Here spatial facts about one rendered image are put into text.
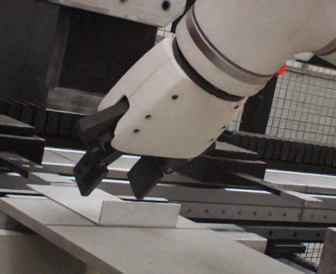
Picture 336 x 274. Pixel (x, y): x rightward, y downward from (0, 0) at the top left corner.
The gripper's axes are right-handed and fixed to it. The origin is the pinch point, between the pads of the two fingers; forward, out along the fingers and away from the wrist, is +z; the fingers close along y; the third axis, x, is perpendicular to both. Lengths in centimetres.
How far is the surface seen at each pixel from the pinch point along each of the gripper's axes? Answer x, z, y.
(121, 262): 13.1, -6.3, 8.4
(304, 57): -9.6, -10.6, -21.8
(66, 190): -2.8, 6.7, 0.8
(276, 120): -409, 393, -627
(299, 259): -9, 31, -61
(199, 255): 11.9, -5.4, -0.4
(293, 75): -447, 353, -641
